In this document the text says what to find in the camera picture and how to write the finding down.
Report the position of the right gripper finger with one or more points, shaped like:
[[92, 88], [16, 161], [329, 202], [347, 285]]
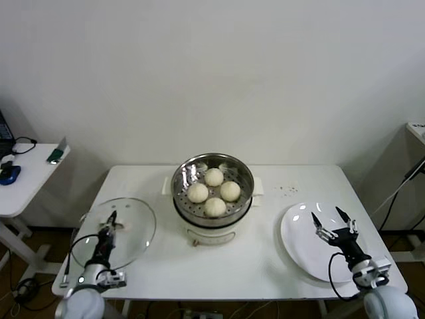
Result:
[[350, 225], [323, 231]]

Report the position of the small green white gadget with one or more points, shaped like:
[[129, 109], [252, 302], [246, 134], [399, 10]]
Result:
[[6, 165]]

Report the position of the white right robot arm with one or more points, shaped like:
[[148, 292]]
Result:
[[388, 302]]

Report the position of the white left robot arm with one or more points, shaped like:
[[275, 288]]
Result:
[[83, 304]]

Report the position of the stainless steel steamer basket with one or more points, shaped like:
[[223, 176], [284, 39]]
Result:
[[186, 179]]

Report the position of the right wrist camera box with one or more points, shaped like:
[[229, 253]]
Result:
[[381, 266]]

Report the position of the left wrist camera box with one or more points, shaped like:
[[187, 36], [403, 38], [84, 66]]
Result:
[[114, 279]]

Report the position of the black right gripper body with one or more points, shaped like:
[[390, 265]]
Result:
[[348, 242]]

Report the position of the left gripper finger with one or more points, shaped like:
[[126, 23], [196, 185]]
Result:
[[113, 220], [103, 228]]

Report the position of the floor power strip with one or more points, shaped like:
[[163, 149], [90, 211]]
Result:
[[202, 315]]

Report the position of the blue handheld device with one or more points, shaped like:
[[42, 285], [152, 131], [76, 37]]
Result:
[[10, 176]]

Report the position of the white cabinet with label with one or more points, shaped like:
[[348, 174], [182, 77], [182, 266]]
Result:
[[416, 133]]

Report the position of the dark crumb specks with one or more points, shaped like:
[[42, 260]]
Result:
[[293, 190]]

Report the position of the white side table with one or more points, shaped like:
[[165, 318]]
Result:
[[30, 186]]

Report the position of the white steamed baozi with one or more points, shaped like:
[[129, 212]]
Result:
[[214, 207], [230, 191], [214, 176], [198, 193]]

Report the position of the white round plate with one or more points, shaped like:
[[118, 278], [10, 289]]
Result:
[[295, 239]]

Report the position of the white electric cooker pot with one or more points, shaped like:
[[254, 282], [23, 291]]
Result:
[[212, 232]]

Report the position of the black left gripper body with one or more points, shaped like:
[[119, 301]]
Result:
[[104, 246]]

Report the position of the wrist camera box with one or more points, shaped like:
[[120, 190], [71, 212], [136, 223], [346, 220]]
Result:
[[114, 279], [381, 266]]

